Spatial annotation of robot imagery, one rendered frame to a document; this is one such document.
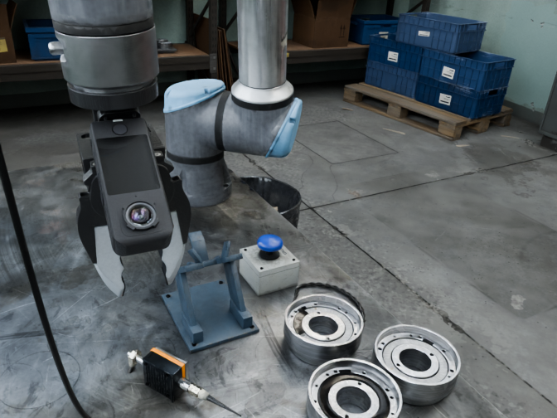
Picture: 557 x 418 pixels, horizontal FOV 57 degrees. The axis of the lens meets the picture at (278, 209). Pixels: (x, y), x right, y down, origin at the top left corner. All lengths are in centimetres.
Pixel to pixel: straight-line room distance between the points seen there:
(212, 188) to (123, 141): 61
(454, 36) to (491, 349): 276
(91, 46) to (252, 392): 43
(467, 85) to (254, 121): 339
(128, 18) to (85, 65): 5
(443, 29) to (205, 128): 352
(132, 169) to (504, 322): 196
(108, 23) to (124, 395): 43
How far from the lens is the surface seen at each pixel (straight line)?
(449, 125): 413
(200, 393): 62
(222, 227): 97
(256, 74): 92
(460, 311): 223
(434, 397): 66
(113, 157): 42
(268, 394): 65
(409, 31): 454
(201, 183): 102
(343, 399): 65
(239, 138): 96
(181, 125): 99
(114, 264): 51
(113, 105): 42
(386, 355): 69
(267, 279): 78
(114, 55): 41
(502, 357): 208
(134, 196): 40
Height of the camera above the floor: 128
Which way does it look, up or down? 28 degrees down
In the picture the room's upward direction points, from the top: 4 degrees clockwise
